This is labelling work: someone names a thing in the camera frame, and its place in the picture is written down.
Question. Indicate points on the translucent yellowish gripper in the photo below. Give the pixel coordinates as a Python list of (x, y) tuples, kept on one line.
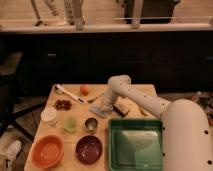
[(106, 106)]

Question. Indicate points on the light blue towel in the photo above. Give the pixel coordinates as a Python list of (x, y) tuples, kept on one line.
[(96, 108)]

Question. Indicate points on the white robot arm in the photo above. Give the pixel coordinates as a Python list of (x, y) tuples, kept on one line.
[(186, 144)]

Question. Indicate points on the brown chalkboard eraser block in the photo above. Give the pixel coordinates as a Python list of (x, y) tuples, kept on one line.
[(121, 107)]

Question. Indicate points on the small metal cup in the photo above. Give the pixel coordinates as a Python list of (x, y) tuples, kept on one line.
[(91, 125)]

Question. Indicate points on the orange fruit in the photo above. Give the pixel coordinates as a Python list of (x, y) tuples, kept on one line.
[(84, 89)]

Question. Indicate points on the yellow banana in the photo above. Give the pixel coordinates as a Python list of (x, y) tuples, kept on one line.
[(143, 112)]

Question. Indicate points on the green plastic cup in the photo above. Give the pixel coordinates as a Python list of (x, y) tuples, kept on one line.
[(70, 124)]

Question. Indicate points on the bunch of dark grapes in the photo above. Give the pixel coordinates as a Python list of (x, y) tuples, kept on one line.
[(62, 105)]

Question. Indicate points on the dark purple bowl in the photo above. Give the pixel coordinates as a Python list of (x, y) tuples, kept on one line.
[(88, 149)]

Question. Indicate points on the green plastic tray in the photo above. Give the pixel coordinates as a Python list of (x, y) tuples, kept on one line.
[(135, 145)]

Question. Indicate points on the white round container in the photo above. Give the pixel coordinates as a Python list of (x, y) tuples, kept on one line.
[(49, 116)]

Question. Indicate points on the orange bowl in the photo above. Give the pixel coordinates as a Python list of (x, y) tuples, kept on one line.
[(47, 152)]

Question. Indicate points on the black office chair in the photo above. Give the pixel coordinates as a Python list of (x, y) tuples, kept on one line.
[(10, 85)]

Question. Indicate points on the white crumpled cloth on floor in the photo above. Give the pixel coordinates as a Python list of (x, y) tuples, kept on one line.
[(8, 157)]

